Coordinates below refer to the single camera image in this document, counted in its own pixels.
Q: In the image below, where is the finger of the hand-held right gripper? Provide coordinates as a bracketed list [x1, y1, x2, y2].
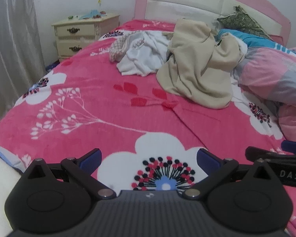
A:
[245, 146, 296, 165]
[281, 140, 296, 154]

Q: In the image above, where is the cream nightstand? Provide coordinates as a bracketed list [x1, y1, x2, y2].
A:
[51, 13, 120, 62]

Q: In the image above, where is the blue paper item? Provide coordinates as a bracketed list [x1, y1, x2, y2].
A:
[79, 9, 101, 20]

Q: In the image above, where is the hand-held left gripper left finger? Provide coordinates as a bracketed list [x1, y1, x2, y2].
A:
[22, 148, 117, 200]

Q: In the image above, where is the pink and white headboard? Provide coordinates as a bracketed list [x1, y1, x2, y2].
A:
[136, 0, 292, 47]

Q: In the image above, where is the pink and white patterned garment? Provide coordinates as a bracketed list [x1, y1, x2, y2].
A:
[109, 33, 131, 63]

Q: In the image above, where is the pink and grey quilt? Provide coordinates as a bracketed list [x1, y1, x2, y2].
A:
[233, 46, 296, 142]

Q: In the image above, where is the teal garment with white stripes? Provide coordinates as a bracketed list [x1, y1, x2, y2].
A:
[217, 29, 296, 55]

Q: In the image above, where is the beige jacket with black trim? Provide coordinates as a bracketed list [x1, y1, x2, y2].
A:
[156, 18, 246, 109]

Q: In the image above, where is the pink floral blanket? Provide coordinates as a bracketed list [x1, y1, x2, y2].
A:
[0, 19, 296, 237]

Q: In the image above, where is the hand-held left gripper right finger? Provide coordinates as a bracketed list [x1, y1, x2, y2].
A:
[183, 149, 274, 200]

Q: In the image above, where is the grey curtain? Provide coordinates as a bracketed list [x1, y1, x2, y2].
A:
[0, 0, 47, 134]

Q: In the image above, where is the white mattress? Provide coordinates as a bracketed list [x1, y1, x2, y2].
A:
[0, 141, 24, 237]

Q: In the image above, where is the green patterned pillow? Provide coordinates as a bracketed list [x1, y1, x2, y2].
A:
[217, 5, 273, 41]

